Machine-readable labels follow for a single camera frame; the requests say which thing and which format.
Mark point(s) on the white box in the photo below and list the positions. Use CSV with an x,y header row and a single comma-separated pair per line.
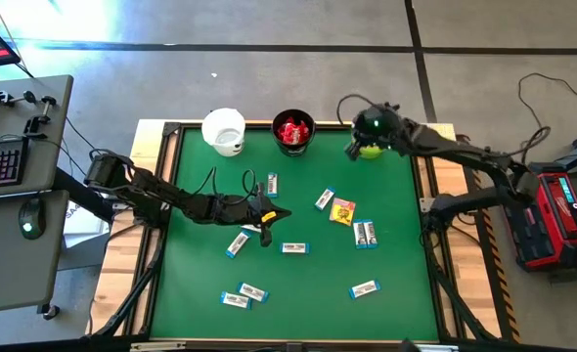
x,y
85,222

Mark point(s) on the black halloween bucket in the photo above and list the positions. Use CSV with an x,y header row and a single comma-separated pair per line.
x,y
293,149

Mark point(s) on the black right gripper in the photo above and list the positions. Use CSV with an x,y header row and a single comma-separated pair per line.
x,y
376,129

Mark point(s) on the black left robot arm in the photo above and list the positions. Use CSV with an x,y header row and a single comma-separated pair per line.
x,y
181,201

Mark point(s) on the white jack-o-lantern bucket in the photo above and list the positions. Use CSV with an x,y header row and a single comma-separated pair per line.
x,y
222,129

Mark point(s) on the yellow Sour Patch candy packet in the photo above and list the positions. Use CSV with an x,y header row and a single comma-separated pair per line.
x,y
342,212

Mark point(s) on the green table mat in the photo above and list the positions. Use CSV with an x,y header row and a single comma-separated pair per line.
x,y
396,313

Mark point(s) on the silver metal bracket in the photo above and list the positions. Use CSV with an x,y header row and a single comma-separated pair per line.
x,y
435,348
157,346

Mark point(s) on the red Skittles candy packet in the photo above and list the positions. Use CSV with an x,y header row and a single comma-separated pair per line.
x,y
294,137
302,126
283,131

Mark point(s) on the grey desk top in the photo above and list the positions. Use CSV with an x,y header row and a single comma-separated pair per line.
x,y
14,264
49,156

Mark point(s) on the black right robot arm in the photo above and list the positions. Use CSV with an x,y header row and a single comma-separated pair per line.
x,y
464,154

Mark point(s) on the black caster wheel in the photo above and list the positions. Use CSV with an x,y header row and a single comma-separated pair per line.
x,y
50,312

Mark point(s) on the black desk leg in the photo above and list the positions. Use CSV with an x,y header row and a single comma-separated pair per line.
x,y
80,193

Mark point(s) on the red black power unit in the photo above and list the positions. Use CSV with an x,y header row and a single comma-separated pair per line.
x,y
557,220

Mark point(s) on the black computer mouse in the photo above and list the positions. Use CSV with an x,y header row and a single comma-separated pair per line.
x,y
31,217

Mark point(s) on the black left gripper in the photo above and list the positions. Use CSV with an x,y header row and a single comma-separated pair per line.
x,y
239,210

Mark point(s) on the white blue-ended candy bar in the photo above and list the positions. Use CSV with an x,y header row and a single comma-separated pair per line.
x,y
364,290
370,234
272,184
252,293
235,300
324,199
238,244
294,248
359,234
250,228

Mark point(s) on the yellow black hazard strip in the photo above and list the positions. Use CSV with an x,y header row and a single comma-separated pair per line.
x,y
501,288

